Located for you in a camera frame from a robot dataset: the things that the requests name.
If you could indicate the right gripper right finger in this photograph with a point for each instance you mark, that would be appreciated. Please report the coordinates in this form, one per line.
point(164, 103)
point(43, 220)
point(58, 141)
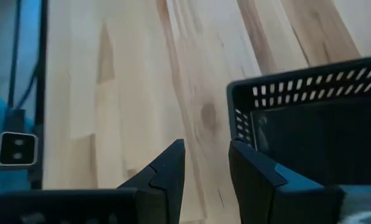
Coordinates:
point(259, 196)

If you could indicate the black plastic basket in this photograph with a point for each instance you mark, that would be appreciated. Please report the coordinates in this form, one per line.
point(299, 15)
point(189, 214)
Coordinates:
point(312, 140)

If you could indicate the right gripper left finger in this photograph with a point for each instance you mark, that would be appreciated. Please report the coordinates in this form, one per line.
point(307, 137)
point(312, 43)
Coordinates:
point(163, 189)

